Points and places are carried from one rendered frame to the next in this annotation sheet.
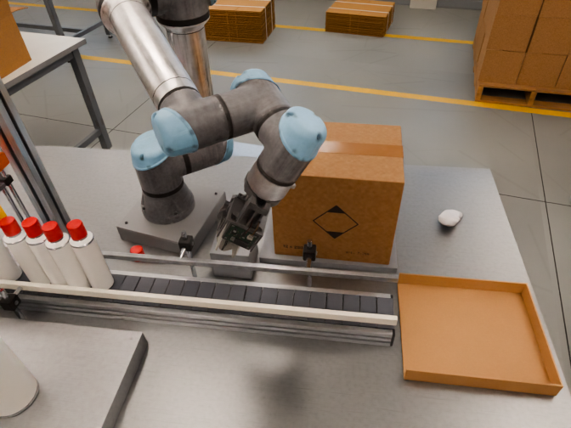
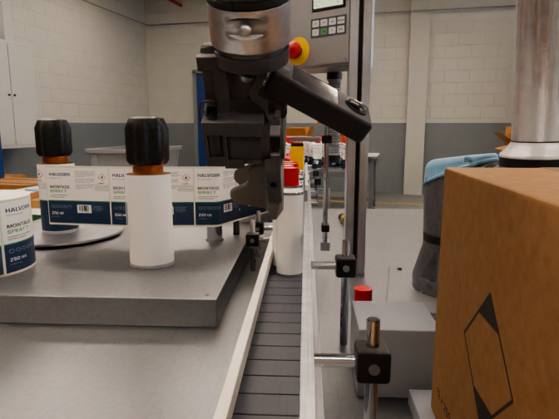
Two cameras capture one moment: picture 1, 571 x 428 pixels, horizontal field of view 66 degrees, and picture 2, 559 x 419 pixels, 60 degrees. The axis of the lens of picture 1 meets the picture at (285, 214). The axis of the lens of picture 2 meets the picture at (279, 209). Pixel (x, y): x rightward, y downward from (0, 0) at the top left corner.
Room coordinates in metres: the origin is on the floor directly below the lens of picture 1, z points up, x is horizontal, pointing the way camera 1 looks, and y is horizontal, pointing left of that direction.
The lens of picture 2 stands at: (0.57, -0.45, 1.16)
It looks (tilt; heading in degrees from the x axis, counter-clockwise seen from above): 10 degrees down; 84
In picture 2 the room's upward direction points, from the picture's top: straight up
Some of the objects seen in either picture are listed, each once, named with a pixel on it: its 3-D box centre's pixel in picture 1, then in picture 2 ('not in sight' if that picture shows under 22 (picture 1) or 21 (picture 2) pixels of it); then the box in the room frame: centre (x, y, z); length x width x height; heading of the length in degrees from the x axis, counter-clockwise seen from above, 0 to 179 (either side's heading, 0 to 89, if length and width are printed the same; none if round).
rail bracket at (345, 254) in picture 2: (187, 261); (330, 293); (0.73, 0.25, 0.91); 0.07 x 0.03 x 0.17; 171
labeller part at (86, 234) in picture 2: not in sight; (61, 233); (0.14, 0.85, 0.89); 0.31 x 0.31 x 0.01
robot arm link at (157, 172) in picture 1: (158, 160); (462, 192); (0.97, 0.33, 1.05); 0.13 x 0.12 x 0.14; 118
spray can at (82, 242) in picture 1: (89, 256); (289, 221); (0.69, 0.45, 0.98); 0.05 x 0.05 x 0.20
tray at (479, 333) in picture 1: (469, 328); not in sight; (0.55, -0.40, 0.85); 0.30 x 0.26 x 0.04; 81
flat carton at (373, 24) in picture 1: (360, 16); not in sight; (4.94, -0.90, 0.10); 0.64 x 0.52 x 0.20; 67
